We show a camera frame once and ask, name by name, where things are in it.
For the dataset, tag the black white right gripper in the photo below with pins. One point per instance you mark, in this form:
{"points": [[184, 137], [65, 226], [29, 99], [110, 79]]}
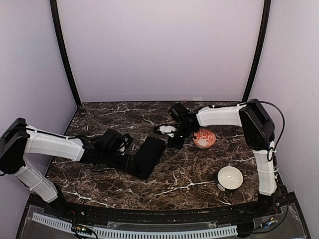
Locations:
{"points": [[172, 143]]}

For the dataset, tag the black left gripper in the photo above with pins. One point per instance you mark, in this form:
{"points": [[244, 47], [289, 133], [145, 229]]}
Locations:
{"points": [[123, 167]]}

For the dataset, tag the black zippered tool case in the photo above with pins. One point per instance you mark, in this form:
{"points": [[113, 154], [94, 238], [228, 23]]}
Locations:
{"points": [[147, 157]]}

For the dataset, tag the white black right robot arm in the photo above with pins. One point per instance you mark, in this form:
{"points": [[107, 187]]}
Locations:
{"points": [[251, 116]]}

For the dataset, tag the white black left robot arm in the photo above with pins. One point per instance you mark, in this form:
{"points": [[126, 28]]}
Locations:
{"points": [[21, 139]]}

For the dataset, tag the red patterned white bowl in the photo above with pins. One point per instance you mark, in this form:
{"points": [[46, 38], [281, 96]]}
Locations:
{"points": [[204, 138]]}

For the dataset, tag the blue white bowl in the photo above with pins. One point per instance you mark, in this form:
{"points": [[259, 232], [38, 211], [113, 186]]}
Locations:
{"points": [[229, 179]]}

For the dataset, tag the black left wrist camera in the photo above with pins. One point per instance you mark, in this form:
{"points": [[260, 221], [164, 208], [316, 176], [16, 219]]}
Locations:
{"points": [[114, 142]]}

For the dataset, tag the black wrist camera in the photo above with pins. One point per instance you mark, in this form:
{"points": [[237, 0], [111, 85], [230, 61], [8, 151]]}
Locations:
{"points": [[178, 112], [114, 142]]}

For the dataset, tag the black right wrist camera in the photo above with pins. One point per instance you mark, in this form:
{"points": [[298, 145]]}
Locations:
{"points": [[178, 112]]}

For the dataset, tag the black front table rail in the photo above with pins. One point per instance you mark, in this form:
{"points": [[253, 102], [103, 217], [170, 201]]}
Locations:
{"points": [[241, 213]]}

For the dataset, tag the white slotted cable duct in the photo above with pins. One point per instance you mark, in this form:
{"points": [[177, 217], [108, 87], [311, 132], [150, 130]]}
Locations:
{"points": [[136, 231]]}

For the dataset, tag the black right frame post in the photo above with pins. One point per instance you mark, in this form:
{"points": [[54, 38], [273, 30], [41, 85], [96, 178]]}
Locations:
{"points": [[258, 50]]}

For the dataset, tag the black frame post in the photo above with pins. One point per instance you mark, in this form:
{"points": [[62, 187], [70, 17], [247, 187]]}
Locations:
{"points": [[63, 51], [258, 50]]}

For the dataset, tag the black left frame post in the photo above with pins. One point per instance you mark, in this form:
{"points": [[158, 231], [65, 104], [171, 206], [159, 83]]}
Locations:
{"points": [[63, 51]]}

